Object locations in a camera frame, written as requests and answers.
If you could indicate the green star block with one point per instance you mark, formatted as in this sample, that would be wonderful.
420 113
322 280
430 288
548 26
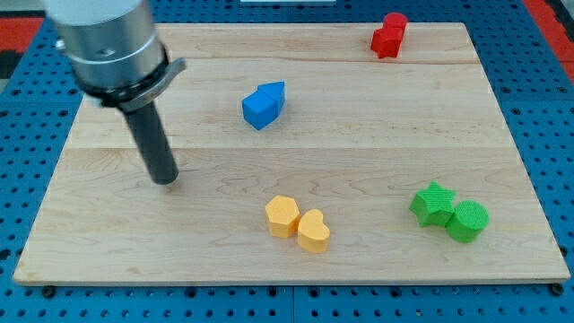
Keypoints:
433 205

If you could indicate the blue cube block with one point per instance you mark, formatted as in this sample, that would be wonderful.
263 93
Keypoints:
259 109

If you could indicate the red cylinder block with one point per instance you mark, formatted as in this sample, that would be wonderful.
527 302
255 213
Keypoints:
394 25

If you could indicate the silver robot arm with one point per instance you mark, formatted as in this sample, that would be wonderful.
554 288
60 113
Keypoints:
118 58

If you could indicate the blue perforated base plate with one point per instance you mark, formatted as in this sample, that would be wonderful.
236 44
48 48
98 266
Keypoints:
527 51

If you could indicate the blue triangle block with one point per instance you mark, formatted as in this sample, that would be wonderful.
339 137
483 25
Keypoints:
276 91

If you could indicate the yellow heart block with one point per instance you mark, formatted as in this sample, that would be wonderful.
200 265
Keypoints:
313 234

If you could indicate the yellow hexagon block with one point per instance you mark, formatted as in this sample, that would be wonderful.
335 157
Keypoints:
283 216

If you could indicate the green cylinder block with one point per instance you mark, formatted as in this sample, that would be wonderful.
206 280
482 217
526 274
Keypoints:
468 221

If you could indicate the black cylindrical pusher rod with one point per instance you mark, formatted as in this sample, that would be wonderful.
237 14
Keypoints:
147 130

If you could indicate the wooden board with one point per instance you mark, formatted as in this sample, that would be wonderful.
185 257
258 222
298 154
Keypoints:
357 137

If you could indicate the red star block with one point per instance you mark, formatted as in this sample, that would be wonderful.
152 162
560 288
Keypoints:
386 42

